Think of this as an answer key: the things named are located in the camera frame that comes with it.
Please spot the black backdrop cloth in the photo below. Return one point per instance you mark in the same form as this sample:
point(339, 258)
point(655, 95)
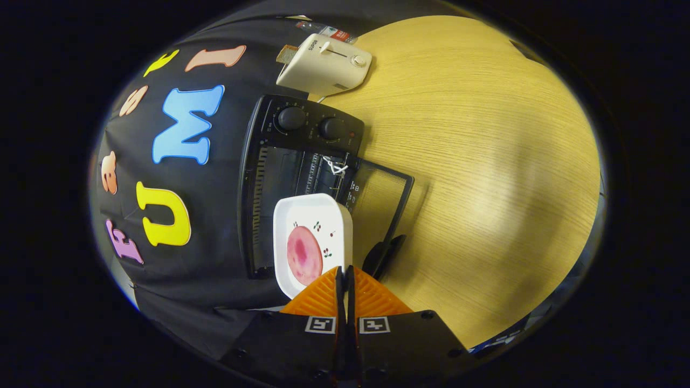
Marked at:
point(226, 188)

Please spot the white square plate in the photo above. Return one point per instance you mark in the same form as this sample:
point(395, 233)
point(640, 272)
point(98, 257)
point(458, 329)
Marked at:
point(318, 210)

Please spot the white pop-up toaster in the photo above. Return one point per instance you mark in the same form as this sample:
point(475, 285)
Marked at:
point(323, 67)

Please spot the pink ham slice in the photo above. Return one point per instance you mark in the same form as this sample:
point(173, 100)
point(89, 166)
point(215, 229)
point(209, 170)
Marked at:
point(304, 256)

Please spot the black toaster oven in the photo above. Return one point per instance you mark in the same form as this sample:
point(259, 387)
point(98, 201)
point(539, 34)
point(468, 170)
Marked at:
point(307, 121)

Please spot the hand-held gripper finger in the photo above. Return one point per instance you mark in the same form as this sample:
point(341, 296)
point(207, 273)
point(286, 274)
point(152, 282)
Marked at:
point(339, 302)
point(350, 302)

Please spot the brown bread slice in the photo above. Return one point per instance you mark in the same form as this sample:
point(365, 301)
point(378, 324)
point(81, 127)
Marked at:
point(287, 54)

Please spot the clear plastic bottle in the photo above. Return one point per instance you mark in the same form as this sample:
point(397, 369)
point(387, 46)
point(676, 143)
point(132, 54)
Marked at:
point(334, 33)

